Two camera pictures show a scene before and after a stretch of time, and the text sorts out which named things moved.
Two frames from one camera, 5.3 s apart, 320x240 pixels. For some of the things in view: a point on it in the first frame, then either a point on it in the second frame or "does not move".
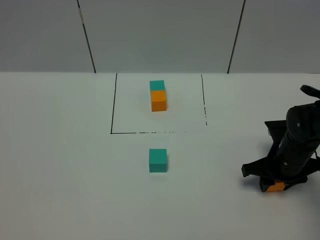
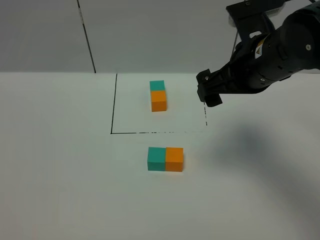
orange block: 279,186 to 174,159
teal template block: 158,85 does not move
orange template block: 158,100 does not move
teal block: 158,162 does not move
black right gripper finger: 266,166 to 208,88
